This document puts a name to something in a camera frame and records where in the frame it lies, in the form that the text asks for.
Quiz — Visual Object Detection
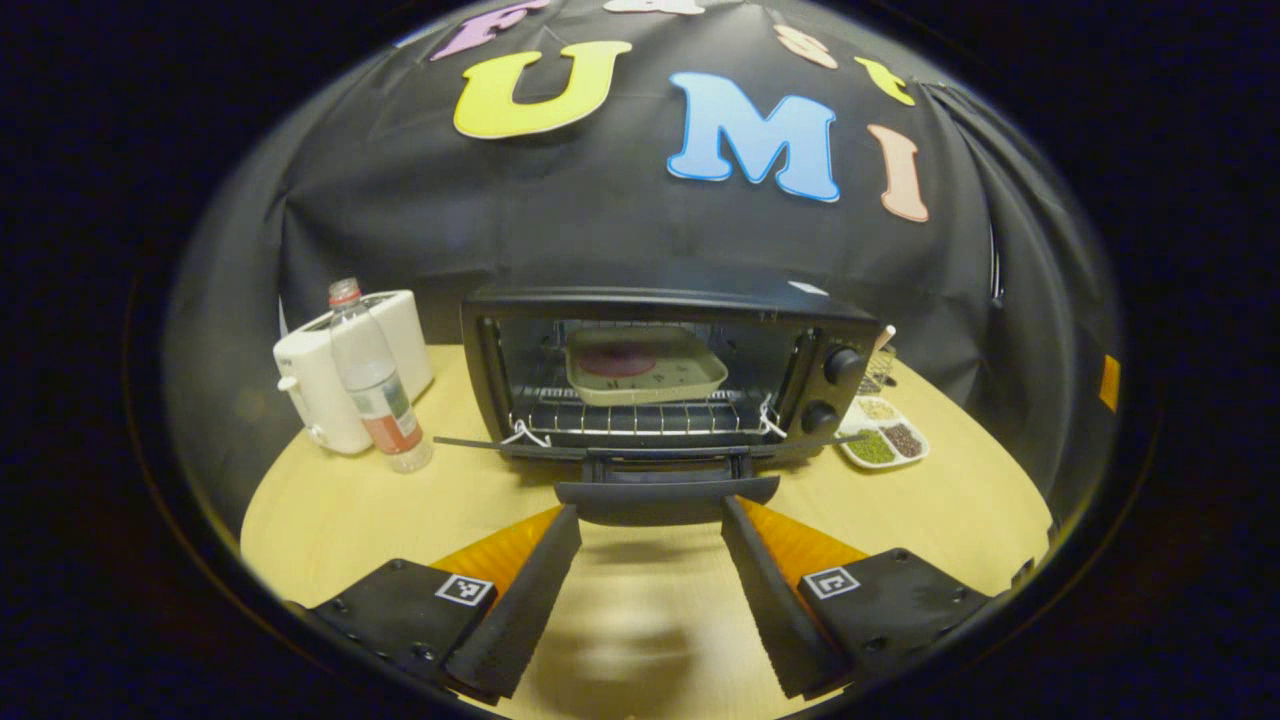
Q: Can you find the pink round food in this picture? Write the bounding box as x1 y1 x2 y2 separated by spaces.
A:
579 344 659 379

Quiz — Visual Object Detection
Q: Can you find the small wire basket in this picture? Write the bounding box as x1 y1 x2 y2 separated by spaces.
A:
860 325 899 397

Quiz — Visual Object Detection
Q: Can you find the metal oven rack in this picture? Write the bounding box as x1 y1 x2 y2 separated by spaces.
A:
510 385 776 441

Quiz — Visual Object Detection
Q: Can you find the clear plastic bottle red label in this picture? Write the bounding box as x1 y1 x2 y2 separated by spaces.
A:
327 278 435 475

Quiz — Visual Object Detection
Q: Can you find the black electric oven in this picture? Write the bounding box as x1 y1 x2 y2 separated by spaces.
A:
432 279 887 529

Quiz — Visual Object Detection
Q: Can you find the white divided plate with beans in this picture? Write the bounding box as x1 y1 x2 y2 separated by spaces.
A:
837 393 932 471

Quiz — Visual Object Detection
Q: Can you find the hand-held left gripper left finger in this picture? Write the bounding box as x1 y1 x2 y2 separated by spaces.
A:
300 503 583 703

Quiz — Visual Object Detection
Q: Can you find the white toaster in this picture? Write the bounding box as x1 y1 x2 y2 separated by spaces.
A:
273 289 436 457

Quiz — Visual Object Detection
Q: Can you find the black backdrop cloth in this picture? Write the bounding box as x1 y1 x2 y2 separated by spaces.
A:
160 0 1126 521

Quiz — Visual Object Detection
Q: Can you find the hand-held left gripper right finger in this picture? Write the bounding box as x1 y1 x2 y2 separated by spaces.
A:
720 495 996 701

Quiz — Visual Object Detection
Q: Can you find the beige food tray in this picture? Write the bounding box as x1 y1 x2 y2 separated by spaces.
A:
564 325 730 407

